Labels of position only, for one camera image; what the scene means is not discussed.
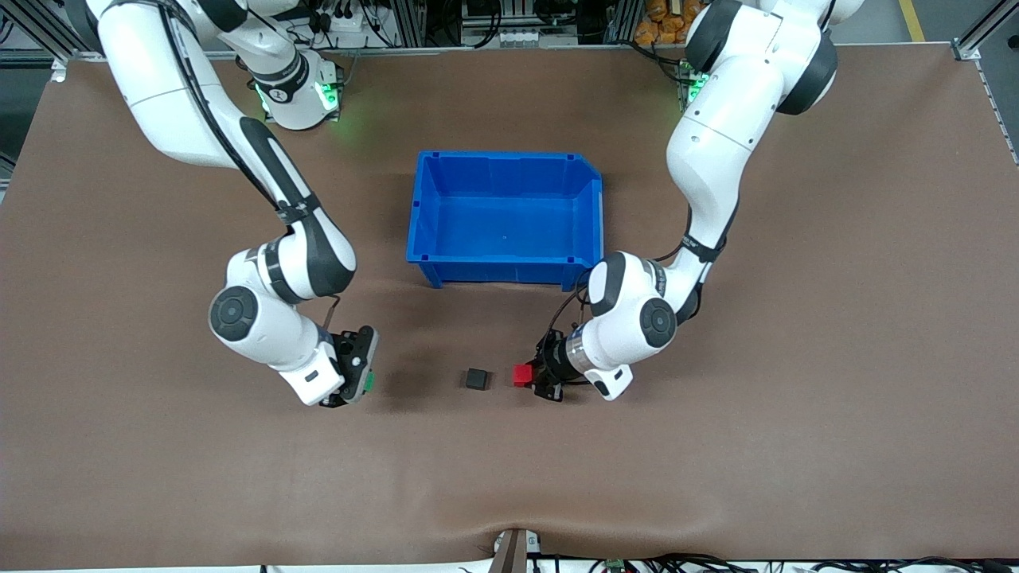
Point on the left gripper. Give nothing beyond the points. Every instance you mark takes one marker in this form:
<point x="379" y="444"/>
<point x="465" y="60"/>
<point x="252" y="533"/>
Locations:
<point x="551" y="364"/>

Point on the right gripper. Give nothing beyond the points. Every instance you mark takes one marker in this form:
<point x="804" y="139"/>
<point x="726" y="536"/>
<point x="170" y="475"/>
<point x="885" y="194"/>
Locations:
<point x="335" y="402"/>

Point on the small green cube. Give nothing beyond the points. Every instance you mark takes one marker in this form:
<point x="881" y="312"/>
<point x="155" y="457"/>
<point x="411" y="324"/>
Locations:
<point x="369" y="382"/>

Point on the small red cube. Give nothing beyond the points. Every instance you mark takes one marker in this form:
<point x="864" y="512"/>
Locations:
<point x="522" y="376"/>

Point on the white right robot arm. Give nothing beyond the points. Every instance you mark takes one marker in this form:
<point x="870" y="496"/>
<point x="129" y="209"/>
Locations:
<point x="255" y="318"/>

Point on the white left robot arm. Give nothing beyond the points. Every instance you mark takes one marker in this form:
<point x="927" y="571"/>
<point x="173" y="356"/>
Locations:
<point x="716" y="135"/>

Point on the small black cube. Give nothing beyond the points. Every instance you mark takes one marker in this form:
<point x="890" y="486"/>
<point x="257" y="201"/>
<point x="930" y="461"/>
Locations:
<point x="476" y="379"/>

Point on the brown table mat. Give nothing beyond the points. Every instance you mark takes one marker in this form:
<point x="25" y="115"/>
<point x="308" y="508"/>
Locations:
<point x="509" y="461"/>

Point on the blue plastic storage bin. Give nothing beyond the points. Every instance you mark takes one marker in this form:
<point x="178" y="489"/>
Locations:
<point x="505" y="227"/>

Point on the white connector block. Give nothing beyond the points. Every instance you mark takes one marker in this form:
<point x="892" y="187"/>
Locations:
<point x="523" y="37"/>

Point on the white power strip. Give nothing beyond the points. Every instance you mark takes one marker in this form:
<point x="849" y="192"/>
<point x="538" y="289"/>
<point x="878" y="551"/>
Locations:
<point x="342" y="25"/>

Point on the orange snack bag pile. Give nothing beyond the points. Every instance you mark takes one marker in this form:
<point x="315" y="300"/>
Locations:
<point x="657" y="24"/>

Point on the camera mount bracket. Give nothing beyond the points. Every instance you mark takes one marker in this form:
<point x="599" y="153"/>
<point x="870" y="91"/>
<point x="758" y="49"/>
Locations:
<point x="511" y="553"/>

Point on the aluminium frame rail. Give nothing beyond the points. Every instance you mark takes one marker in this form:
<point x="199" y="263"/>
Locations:
<point x="517" y="49"/>

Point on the aluminium frame upright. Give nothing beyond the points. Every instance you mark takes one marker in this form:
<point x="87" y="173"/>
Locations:
<point x="626" y="20"/>
<point x="407" y="22"/>

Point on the white corner bracket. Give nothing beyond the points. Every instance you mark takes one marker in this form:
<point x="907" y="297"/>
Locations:
<point x="969" y="52"/>
<point x="58" y="72"/>

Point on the aluminium frame post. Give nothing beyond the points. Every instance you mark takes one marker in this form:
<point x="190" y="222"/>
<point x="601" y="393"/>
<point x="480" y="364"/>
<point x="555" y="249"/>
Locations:
<point x="48" y="32"/>
<point x="983" y="32"/>

